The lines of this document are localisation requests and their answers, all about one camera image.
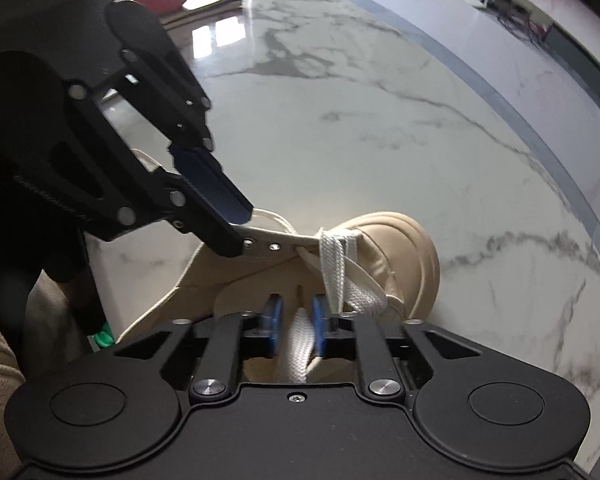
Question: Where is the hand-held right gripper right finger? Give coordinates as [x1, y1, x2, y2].
[312, 295, 482, 407]

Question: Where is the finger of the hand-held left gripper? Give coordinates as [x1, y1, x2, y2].
[105, 1, 254, 227]
[14, 81, 247, 259]

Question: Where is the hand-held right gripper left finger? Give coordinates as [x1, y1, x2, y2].
[113, 294, 286, 407]

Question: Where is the white shoelace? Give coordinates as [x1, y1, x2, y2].
[251, 208, 389, 387]

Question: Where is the beige shoe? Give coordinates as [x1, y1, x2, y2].
[115, 211, 441, 387]

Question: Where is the wooden tray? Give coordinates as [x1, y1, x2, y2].
[159, 0, 247, 27]

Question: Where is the beige sofa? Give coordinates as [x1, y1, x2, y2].
[0, 272, 83, 480]

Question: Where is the white marble TV cabinet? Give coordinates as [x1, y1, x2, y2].
[340, 0, 600, 281]

